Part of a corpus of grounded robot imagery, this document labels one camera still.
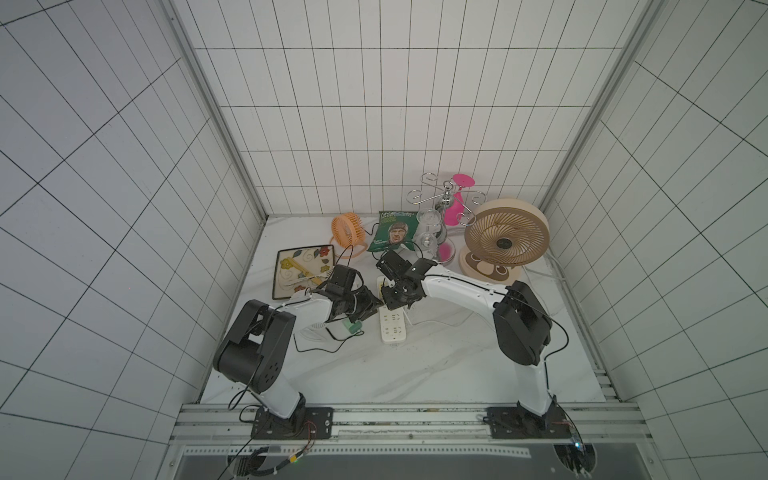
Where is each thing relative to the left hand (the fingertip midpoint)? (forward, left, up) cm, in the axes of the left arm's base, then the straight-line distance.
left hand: (378, 309), depth 90 cm
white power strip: (-4, -4, 0) cm, 6 cm away
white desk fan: (-8, +17, +2) cm, 19 cm away
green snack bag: (+28, -5, +6) cm, 29 cm away
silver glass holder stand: (+24, -19, +21) cm, 37 cm away
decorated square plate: (+17, +29, -3) cm, 34 cm away
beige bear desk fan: (+13, -35, +20) cm, 43 cm away
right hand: (+1, -1, +2) cm, 2 cm away
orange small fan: (+24, +11, +6) cm, 27 cm away
